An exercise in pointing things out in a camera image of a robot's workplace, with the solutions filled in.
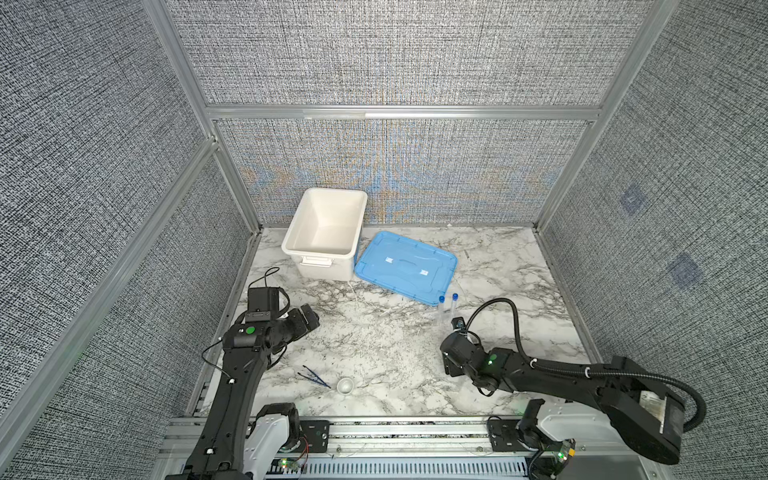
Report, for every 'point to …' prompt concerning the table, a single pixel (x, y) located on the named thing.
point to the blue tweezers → (307, 368)
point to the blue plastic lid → (411, 267)
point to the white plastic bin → (323, 233)
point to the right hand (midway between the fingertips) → (453, 354)
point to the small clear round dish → (345, 386)
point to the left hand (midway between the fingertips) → (305, 323)
